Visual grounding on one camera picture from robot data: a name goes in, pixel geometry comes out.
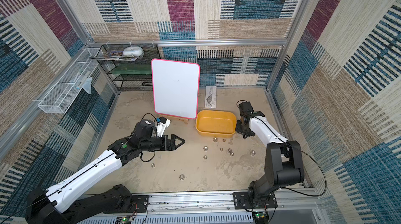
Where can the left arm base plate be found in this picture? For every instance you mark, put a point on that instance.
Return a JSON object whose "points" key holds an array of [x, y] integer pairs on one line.
{"points": [[138, 202]]}

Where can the pink framed whiteboard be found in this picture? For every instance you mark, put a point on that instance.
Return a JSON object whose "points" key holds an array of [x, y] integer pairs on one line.
{"points": [[175, 87]]}

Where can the magazine on shelf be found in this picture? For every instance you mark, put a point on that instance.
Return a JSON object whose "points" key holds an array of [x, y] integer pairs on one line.
{"points": [[115, 56]]}

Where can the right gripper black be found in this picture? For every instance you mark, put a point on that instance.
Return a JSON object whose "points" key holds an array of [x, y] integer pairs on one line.
{"points": [[241, 128]]}

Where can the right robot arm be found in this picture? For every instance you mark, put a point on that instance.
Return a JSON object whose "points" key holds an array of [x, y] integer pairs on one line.
{"points": [[283, 158]]}

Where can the wooden whiteboard stand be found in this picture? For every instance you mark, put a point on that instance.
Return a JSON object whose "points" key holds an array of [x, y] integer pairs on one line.
{"points": [[183, 120]]}

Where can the white round device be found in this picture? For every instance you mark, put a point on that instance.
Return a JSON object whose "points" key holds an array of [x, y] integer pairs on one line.
{"points": [[133, 51]]}

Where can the black wire shelf rack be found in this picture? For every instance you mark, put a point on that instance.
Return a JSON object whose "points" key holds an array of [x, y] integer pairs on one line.
{"points": [[130, 75]]}

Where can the white wire wall basket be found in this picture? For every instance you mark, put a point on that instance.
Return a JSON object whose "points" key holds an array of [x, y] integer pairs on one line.
{"points": [[76, 78]]}

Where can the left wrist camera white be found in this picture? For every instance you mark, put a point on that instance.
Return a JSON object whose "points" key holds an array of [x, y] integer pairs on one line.
{"points": [[162, 124]]}

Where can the yellow plastic storage box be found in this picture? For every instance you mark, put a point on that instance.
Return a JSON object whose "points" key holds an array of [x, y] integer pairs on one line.
{"points": [[214, 123]]}

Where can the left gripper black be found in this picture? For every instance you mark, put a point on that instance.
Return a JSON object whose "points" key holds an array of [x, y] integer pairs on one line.
{"points": [[166, 146]]}

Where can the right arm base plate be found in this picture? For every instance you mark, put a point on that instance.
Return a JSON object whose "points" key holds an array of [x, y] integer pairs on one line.
{"points": [[243, 201]]}

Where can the aluminium front rail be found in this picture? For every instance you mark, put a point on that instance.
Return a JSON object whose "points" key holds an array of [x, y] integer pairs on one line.
{"points": [[220, 207]]}

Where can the white printed packet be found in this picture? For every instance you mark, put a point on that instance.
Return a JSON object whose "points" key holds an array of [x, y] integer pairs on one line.
{"points": [[211, 97]]}

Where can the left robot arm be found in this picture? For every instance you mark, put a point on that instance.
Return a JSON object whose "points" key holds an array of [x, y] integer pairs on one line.
{"points": [[61, 203]]}

